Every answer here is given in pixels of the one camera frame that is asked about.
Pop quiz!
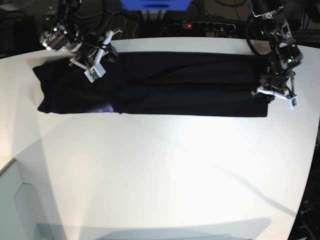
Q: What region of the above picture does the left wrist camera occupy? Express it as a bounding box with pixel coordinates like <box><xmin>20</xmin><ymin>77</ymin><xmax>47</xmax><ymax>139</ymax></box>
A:
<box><xmin>285</xmin><ymin>95</ymin><xmax>299</xmax><ymax>110</ymax></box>

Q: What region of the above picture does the black power strip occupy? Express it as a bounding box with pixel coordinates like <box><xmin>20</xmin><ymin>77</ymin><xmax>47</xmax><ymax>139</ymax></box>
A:
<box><xmin>175</xmin><ymin>21</ymin><xmax>237</xmax><ymax>33</ymax></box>

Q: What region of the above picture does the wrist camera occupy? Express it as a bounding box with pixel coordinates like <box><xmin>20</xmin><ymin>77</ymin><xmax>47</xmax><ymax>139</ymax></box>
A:
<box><xmin>84</xmin><ymin>63</ymin><xmax>106</xmax><ymax>83</ymax></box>
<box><xmin>285</xmin><ymin>95</ymin><xmax>299</xmax><ymax>110</ymax></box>

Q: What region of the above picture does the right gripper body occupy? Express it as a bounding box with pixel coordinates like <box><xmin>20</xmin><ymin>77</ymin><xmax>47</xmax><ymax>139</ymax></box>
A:
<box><xmin>69</xmin><ymin>28</ymin><xmax>123</xmax><ymax>71</ymax></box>

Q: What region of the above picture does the black T-shirt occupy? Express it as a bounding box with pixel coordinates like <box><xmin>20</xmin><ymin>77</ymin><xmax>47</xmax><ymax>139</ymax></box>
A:
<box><xmin>33</xmin><ymin>52</ymin><xmax>269</xmax><ymax>118</ymax></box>

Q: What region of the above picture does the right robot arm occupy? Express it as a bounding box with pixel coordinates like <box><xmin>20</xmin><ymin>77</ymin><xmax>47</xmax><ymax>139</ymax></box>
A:
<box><xmin>40</xmin><ymin>0</ymin><xmax>122</xmax><ymax>71</ymax></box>

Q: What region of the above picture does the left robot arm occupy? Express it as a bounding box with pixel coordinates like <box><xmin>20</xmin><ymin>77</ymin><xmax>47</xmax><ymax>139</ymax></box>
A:
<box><xmin>244</xmin><ymin>0</ymin><xmax>303</xmax><ymax>108</ymax></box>

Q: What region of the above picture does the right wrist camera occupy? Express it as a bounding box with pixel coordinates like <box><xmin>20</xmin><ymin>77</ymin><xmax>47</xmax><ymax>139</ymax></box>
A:
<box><xmin>84</xmin><ymin>63</ymin><xmax>106</xmax><ymax>83</ymax></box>

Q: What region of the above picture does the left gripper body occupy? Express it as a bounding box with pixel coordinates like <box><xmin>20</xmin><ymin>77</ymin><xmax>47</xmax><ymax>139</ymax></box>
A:
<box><xmin>251</xmin><ymin>71</ymin><xmax>297</xmax><ymax>100</ymax></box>

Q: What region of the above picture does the blue plastic box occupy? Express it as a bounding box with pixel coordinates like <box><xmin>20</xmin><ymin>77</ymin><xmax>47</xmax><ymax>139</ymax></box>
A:
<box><xmin>120</xmin><ymin>0</ymin><xmax>192</xmax><ymax>11</ymax></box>

